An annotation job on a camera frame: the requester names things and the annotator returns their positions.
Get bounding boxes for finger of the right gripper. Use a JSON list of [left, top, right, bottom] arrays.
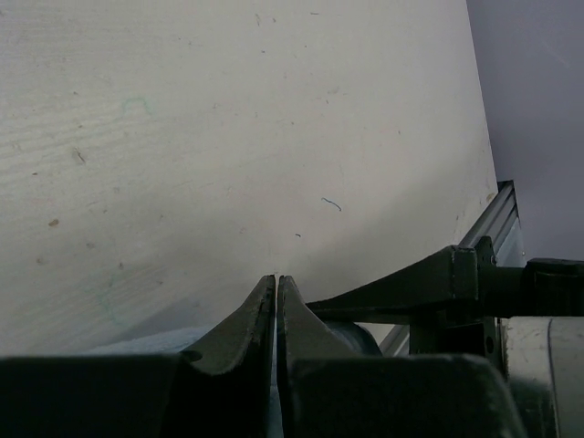
[[308, 245, 479, 325]]

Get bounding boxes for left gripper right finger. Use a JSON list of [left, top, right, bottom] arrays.
[[276, 276, 527, 437]]

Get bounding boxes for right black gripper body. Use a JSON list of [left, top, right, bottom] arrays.
[[409, 236, 583, 356]]

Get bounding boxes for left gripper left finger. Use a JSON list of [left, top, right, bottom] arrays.
[[1, 276, 276, 437]]

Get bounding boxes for light blue towel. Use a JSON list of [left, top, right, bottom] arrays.
[[86, 318, 383, 438]]

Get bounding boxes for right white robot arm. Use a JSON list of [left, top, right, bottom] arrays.
[[309, 236, 583, 437]]

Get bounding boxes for aluminium mounting rail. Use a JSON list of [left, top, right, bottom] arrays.
[[380, 181, 527, 356]]

